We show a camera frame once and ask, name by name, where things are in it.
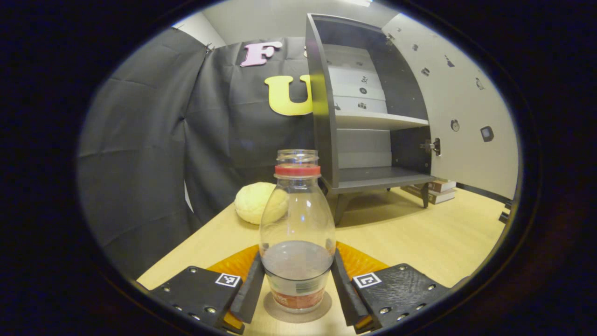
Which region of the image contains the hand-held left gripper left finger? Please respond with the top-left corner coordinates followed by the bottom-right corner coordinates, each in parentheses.
top-left (149, 244), bottom-right (266, 335)

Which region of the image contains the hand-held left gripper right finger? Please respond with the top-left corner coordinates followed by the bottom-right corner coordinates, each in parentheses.
top-left (330, 242), bottom-right (451, 334)

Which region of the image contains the clear plastic bottle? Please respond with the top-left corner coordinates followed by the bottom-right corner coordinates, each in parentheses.
top-left (259, 149), bottom-right (336, 313)

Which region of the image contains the dark grey cabinet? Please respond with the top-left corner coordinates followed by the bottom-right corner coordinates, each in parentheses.
top-left (305, 13), bottom-right (437, 227)

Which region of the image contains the grey cabinet door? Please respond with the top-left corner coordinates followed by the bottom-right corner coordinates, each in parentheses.
top-left (382, 13), bottom-right (519, 201)

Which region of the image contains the cabinet shelf board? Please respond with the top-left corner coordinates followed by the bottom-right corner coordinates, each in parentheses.
top-left (335, 111), bottom-right (430, 131)

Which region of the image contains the round yellow bread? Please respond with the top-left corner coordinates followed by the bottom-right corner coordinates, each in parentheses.
top-left (234, 182), bottom-right (290, 225)

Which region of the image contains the black backdrop cloth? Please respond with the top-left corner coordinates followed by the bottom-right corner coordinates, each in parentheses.
top-left (77, 28), bottom-right (327, 280)

